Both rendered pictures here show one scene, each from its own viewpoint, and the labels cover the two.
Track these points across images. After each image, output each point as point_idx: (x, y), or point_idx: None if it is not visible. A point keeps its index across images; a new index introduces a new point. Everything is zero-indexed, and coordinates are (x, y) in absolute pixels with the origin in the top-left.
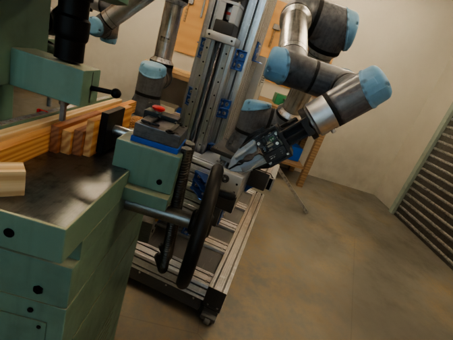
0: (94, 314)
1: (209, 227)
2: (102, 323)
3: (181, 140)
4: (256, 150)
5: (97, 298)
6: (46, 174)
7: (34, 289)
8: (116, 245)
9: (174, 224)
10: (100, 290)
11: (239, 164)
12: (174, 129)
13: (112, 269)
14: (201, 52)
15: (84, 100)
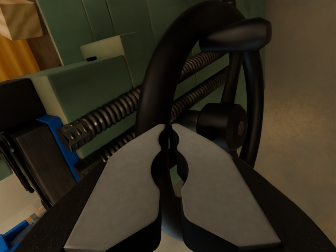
0: (210, 102)
1: (236, 149)
2: (226, 64)
3: (62, 183)
4: (158, 245)
5: (201, 108)
6: None
7: None
8: (174, 98)
9: (195, 104)
10: (197, 106)
11: (175, 139)
12: (36, 190)
13: (193, 81)
14: None
15: (1, 171)
